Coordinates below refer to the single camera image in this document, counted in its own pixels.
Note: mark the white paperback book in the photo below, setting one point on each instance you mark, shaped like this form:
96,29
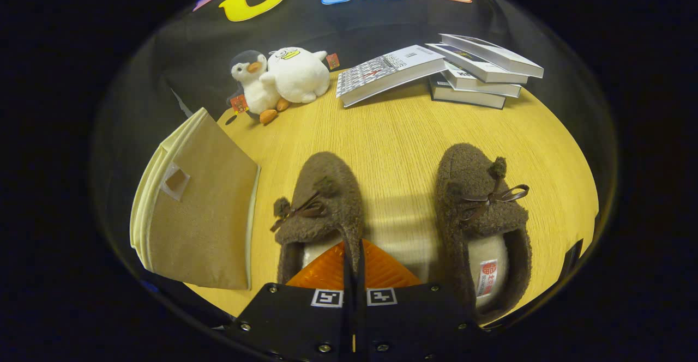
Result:
491,51
480,85

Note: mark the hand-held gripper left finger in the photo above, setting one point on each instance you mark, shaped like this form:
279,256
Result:
346,324

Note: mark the grey white penguin plush toy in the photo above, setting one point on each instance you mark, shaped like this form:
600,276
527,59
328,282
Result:
256,92

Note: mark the dark cover book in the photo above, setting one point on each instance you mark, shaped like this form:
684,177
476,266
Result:
469,97

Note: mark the white duck plush toy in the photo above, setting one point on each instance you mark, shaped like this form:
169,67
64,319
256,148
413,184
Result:
297,76

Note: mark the tan fabric storage box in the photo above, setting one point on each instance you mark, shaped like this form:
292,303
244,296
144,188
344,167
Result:
207,225

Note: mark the brown fuzzy slipper shoe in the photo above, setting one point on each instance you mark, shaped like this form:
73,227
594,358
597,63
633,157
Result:
327,187
469,171

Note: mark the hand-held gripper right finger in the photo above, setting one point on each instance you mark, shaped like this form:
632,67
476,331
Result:
361,324

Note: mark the black chair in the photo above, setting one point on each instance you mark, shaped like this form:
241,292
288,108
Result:
571,258

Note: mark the book with patterned cover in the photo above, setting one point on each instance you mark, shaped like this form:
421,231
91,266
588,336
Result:
381,70

